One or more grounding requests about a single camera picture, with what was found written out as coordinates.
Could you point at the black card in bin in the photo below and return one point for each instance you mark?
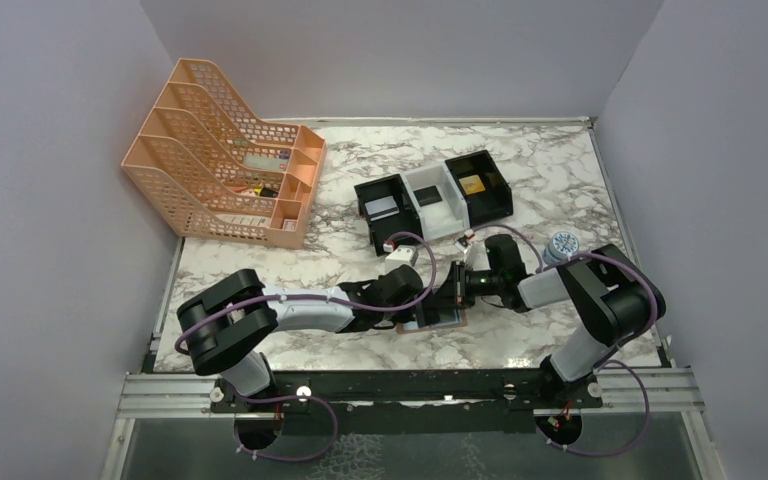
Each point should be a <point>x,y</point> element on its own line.
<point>427,196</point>

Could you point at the black bin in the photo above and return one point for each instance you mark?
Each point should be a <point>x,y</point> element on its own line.
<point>407,220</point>
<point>496,202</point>

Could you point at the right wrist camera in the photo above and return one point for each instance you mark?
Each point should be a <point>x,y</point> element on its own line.
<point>468,247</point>

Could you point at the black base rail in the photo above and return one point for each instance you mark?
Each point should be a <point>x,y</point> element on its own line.
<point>397,402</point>

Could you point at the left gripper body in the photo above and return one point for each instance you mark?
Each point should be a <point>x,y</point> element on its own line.
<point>397,316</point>

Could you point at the gold card in bin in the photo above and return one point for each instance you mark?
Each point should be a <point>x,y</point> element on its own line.
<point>472,184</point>

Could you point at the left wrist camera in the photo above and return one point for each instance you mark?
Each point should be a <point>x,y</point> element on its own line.
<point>397,256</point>

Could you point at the silver card in bin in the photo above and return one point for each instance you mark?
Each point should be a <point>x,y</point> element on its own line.
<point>381,208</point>

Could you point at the tan leather card holder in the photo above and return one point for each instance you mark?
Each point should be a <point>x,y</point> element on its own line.
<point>433,319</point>

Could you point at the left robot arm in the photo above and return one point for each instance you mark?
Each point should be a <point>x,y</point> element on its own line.
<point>223,325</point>

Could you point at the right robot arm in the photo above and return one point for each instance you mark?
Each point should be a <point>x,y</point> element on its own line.
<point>614,300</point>

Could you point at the orange plastic file organizer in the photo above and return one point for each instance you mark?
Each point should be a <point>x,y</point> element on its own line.
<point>214,170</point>

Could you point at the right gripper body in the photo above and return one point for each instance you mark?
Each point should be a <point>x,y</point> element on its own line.
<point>479,283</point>

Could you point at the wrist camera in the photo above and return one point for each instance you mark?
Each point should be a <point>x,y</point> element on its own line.
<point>468,247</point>
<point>397,256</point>

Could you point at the small blue white jar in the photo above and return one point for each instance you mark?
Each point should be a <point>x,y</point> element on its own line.
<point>561,247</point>

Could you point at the white middle bin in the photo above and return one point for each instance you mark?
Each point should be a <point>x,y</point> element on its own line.
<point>440,205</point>

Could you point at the right black bin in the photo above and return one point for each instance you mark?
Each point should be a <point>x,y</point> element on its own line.
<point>496,202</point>

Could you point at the left black bin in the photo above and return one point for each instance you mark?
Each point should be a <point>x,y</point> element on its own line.
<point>407,220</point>

